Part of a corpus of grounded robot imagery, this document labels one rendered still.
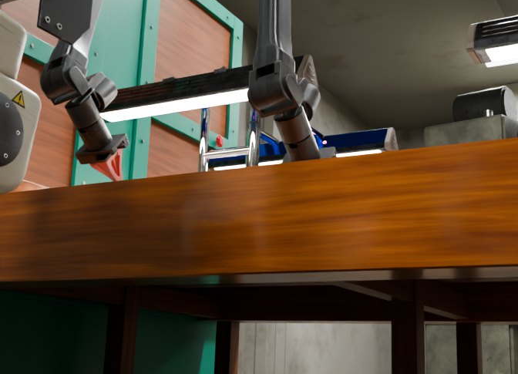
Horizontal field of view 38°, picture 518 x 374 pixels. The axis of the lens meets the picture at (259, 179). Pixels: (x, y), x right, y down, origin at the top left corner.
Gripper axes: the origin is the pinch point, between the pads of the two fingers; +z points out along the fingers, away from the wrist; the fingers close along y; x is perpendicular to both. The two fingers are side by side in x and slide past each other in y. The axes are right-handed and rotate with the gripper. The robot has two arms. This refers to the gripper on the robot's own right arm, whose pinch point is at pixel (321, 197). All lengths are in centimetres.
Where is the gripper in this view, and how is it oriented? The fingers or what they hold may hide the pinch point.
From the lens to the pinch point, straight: 144.4
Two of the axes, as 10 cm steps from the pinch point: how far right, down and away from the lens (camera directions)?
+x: -3.2, 6.1, -7.3
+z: 3.4, 7.9, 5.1
